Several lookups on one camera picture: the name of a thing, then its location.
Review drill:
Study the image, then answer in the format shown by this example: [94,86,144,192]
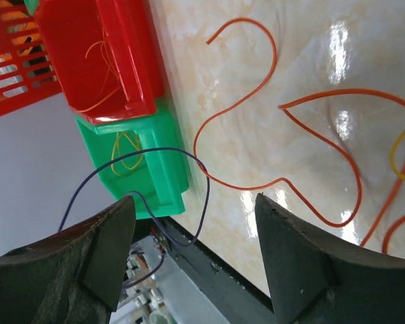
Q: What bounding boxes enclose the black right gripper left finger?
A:
[0,196,136,323]

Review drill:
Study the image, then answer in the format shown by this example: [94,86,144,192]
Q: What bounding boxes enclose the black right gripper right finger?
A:
[254,194,405,323]

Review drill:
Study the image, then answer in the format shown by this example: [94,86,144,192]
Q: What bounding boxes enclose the orange wire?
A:
[192,18,405,256]

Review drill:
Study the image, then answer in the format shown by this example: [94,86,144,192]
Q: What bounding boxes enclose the yellow wire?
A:
[390,123,405,186]

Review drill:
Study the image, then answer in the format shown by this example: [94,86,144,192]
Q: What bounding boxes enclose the green plastic bin lower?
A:
[76,99,188,219]

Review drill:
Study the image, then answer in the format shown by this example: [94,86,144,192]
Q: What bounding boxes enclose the red plastic basket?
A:
[0,1,61,117]

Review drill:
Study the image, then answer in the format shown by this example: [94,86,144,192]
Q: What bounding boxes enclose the red plastic bin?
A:
[34,0,164,125]

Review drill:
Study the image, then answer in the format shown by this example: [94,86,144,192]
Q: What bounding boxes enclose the grey slotted cable duct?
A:
[109,235,228,323]

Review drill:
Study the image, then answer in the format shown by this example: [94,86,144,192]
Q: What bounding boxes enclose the yellow wires in bin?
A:
[111,130,144,177]

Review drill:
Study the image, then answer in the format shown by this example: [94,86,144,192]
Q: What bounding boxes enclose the orange wires in red bin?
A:
[77,26,122,114]

